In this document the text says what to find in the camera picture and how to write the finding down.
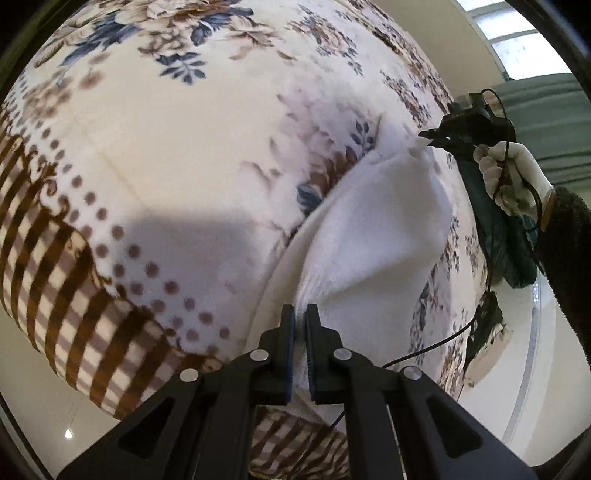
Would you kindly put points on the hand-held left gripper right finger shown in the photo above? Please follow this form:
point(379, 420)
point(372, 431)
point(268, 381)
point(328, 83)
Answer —
point(313, 350)

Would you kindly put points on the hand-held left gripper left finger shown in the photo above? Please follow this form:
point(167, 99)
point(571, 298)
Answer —
point(290, 350)

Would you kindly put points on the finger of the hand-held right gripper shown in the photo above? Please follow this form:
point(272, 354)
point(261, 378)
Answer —
point(434, 134)
point(441, 143)

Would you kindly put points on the white towel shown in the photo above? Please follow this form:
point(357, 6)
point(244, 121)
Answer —
point(369, 240)

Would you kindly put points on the person's right forearm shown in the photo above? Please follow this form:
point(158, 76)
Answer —
point(568, 249)

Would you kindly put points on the beige and black clothes pile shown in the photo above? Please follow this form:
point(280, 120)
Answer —
point(496, 355)

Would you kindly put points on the person's right hand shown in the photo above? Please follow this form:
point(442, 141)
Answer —
point(517, 180)

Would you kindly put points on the teal curtain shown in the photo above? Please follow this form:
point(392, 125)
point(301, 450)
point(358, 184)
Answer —
point(549, 106)

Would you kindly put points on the window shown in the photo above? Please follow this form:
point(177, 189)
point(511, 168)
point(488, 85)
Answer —
point(521, 50)

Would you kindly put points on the teal folded quilt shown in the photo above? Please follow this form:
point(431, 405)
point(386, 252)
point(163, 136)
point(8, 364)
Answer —
point(498, 240)

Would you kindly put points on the black garment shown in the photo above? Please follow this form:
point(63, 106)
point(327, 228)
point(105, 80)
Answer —
point(489, 318)

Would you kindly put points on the floral bed blanket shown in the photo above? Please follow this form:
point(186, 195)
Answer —
point(161, 161)

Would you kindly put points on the white bed headboard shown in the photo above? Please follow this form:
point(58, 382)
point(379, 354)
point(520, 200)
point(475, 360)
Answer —
point(549, 392)

